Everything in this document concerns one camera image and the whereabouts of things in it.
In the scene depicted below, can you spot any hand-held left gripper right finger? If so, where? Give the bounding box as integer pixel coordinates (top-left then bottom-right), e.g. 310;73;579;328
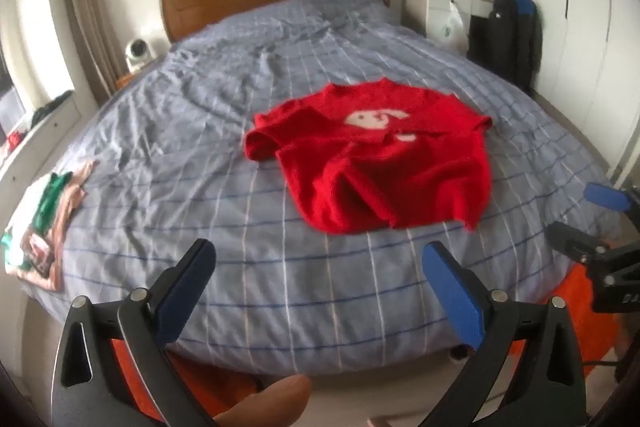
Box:
422;242;587;427

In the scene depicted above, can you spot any red knit sweater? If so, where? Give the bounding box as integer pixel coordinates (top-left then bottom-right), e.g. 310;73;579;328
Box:
243;78;493;235

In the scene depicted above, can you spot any black and blue jacket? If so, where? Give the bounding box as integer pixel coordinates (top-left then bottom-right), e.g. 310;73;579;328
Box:
467;0;544;90

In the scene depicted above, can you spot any beige curtain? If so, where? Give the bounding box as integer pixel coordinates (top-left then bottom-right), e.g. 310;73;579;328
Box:
62;0;118;102

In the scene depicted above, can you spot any orange cloth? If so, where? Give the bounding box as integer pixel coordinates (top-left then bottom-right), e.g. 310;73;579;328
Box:
107;266;623;427

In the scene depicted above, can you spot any small white fan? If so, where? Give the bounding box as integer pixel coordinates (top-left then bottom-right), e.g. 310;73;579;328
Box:
125;37;156;72

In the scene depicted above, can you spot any green white folded garment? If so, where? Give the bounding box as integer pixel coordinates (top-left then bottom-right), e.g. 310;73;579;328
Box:
2;172;73;269

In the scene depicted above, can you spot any wooden nightstand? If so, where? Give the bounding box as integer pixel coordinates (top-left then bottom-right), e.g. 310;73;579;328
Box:
115;57;171;90

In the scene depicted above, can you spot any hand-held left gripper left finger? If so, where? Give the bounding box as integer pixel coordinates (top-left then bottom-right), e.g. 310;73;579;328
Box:
51;238;217;427

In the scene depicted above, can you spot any white side cabinet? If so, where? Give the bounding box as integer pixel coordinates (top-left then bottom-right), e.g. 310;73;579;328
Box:
400;0;496;52

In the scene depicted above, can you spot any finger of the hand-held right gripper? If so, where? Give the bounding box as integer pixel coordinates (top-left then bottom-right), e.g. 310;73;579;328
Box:
546;221;614;265
584;181;640;214

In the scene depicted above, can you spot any bed with grey checked sheet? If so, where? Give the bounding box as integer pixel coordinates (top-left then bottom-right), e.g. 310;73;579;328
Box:
20;0;623;375

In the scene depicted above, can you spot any dark clothes heap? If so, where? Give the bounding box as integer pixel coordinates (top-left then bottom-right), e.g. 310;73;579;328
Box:
30;89;76;128

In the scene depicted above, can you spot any white wardrobe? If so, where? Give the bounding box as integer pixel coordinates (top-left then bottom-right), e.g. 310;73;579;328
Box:
495;0;640;175

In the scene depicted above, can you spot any white plastic bag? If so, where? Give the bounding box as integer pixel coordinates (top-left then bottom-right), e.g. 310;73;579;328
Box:
432;1;469;52

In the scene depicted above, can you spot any white dresser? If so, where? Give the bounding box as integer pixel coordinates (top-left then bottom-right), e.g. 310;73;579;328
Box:
0;92;83;192

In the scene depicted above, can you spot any pink folded garment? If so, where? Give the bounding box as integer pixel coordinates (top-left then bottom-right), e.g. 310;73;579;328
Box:
5;159;98;293

